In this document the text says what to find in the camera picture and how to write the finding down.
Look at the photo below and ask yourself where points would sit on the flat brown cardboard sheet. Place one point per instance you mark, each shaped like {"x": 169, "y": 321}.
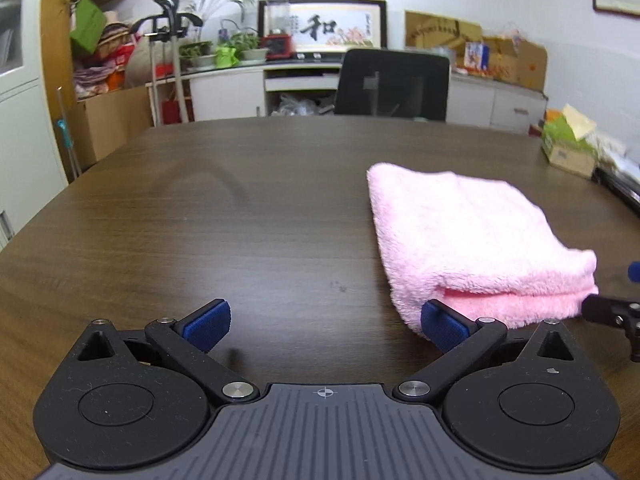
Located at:
{"x": 428, "y": 31}

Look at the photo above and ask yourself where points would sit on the green tissue box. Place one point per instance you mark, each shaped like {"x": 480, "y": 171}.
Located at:
{"x": 563, "y": 150}

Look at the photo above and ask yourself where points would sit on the red base blender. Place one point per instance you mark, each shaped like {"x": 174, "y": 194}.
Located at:
{"x": 277, "y": 27}

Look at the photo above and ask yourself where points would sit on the black office chair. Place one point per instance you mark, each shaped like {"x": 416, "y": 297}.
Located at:
{"x": 386, "y": 83}

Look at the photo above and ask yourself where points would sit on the mop with teal clip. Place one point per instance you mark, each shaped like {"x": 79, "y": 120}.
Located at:
{"x": 67, "y": 136}

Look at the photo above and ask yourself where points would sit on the pink fluffy towel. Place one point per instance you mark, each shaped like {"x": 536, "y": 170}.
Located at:
{"x": 479, "y": 246}

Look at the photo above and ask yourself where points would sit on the white side cabinet with drawers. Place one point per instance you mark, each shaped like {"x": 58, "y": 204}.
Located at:
{"x": 490, "y": 104}

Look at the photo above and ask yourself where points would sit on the white metal filing cabinet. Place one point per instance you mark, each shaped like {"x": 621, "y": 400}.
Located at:
{"x": 31, "y": 170}

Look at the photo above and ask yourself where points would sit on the potted green plant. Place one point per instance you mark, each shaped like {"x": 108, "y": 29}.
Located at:
{"x": 248, "y": 48}

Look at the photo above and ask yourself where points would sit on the green cardboard box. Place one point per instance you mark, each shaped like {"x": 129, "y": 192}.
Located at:
{"x": 87, "y": 22}

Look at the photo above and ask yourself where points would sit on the white low cabinet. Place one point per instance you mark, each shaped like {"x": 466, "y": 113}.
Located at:
{"x": 255, "y": 90}

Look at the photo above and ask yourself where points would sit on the green watering can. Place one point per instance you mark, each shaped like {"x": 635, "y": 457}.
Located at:
{"x": 225, "y": 57}

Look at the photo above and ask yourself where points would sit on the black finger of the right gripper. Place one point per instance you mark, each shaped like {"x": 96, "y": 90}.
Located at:
{"x": 617, "y": 313}

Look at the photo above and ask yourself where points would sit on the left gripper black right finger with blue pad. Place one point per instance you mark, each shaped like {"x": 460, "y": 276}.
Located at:
{"x": 465, "y": 344}

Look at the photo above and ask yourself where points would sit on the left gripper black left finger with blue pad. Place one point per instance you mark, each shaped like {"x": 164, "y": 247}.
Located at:
{"x": 184, "y": 346}

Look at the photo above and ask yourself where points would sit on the cardboard box with red letters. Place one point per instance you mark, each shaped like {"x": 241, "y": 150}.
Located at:
{"x": 517, "y": 61}

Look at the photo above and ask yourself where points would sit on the large brown cardboard box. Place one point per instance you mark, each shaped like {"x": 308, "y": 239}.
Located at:
{"x": 103, "y": 124}

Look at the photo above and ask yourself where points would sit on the framed calligraphy with lotus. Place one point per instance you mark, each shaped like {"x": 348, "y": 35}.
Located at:
{"x": 321, "y": 28}

